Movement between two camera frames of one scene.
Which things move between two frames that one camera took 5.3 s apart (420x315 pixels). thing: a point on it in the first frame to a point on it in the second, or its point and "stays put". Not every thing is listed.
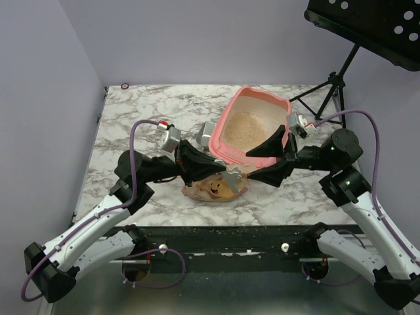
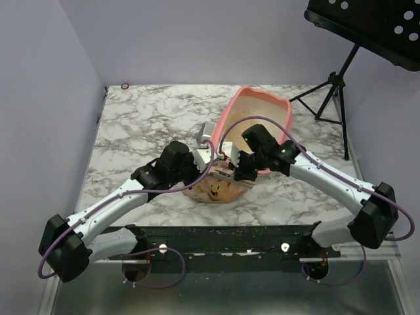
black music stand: [390, 29] stays put
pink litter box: [249, 117] stays put
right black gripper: [290, 155] to [241, 168]
